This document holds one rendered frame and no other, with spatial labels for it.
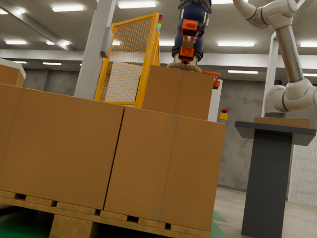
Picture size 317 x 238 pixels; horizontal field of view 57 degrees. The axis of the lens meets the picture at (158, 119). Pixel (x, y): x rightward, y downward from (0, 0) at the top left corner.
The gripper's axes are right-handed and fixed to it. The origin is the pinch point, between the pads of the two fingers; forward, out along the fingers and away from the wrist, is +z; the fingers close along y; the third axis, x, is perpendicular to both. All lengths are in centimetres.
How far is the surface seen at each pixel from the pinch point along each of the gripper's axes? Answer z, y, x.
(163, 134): 76, 2, 49
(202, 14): -24.4, -5.0, -33.1
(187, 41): 17.1, 0.6, 7.4
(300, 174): -2, -521, -1073
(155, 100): 49, 14, -11
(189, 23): 15.2, 0.6, 23.2
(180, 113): 54, -3, -12
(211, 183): 91, -19, 48
